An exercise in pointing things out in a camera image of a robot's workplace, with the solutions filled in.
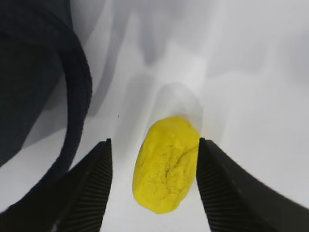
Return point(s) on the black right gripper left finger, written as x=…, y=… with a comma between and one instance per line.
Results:
x=75, y=203

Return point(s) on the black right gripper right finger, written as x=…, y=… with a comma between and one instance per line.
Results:
x=235, y=201

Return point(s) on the yellow lemon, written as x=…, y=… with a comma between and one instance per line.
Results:
x=166, y=164

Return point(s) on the navy blue lunch bag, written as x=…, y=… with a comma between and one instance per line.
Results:
x=38, y=45

